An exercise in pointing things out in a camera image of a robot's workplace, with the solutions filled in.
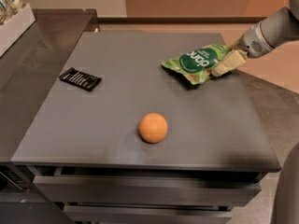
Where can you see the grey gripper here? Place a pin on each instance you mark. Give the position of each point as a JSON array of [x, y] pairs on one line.
[[251, 44]]

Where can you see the green rice chip bag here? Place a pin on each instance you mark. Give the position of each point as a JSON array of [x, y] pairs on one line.
[[196, 66]]

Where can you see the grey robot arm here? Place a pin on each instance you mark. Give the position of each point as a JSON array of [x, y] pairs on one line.
[[280, 27]]

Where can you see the grey drawer cabinet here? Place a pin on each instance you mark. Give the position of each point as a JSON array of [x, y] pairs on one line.
[[86, 153]]

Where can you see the orange fruit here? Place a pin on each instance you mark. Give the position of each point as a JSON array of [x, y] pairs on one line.
[[153, 128]]

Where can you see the black snack bar wrapper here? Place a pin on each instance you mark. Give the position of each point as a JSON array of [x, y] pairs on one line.
[[80, 79]]

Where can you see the dark side counter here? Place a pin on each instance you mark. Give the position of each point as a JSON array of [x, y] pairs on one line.
[[27, 72]]

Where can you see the white box with snacks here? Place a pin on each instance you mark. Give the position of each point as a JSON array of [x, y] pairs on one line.
[[16, 17]]

